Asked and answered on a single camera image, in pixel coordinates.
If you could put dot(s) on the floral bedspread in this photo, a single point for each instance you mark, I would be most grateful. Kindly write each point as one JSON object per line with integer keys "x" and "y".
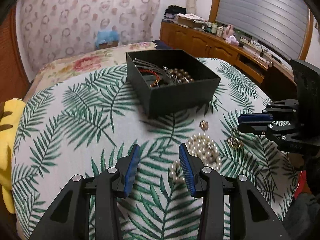
{"x": 82, "y": 63}

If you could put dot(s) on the silver metal bangle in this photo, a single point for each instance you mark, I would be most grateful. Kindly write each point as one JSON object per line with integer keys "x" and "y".
{"x": 170, "y": 76}

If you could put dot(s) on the wooden side cabinet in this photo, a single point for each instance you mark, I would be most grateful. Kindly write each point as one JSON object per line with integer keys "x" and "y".
{"x": 207, "y": 46}

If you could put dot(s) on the pink tissue box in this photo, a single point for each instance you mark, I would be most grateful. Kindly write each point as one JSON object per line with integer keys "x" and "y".
{"x": 233, "y": 40}

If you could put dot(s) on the green leaf print tablecloth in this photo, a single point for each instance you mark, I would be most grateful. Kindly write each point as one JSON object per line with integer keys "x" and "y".
{"x": 75, "y": 130}

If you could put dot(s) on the silver hair comb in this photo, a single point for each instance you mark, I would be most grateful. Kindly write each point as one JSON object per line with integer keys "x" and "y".
{"x": 145, "y": 63}

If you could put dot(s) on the blue plastic bag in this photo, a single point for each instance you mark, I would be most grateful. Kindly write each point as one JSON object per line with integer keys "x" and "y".
{"x": 107, "y": 36}

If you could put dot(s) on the small gold brooch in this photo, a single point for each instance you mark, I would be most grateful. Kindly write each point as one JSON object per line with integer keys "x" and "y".
{"x": 203, "y": 125}

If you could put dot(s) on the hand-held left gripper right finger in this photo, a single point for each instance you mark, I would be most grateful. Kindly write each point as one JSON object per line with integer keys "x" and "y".
{"x": 187, "y": 172}

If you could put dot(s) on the cardboard box with floral cloth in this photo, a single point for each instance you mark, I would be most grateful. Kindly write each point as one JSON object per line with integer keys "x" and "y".
{"x": 191, "y": 20}

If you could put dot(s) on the small brown cardboard box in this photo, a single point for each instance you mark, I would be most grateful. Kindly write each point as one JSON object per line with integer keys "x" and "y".
{"x": 108, "y": 45}

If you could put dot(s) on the black square box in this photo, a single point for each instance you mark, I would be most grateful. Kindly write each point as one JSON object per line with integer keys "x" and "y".
{"x": 180, "y": 96}

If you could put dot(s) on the brown louvered wardrobe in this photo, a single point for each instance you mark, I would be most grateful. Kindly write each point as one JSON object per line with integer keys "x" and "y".
{"x": 12, "y": 67}

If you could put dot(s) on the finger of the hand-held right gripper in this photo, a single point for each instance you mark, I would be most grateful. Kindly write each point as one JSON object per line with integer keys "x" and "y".
{"x": 255, "y": 128}
{"x": 257, "y": 118}

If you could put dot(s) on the pile of folded clothes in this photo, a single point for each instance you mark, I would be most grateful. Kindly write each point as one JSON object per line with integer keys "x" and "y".
{"x": 173, "y": 13}

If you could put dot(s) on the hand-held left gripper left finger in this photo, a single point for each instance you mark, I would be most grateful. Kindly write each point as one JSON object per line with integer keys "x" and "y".
{"x": 131, "y": 172}

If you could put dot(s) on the grey window blind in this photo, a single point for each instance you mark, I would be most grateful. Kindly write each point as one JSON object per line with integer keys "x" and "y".
{"x": 262, "y": 12}

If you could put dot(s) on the person's dark clothing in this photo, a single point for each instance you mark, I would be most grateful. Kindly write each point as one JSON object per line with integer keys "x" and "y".
{"x": 307, "y": 205}

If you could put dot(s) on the yellow plush toy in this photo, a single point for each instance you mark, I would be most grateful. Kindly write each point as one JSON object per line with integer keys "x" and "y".
{"x": 6, "y": 155}

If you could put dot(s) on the group of small bottles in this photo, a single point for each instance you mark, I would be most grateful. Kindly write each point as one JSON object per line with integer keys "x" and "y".
{"x": 212, "y": 28}

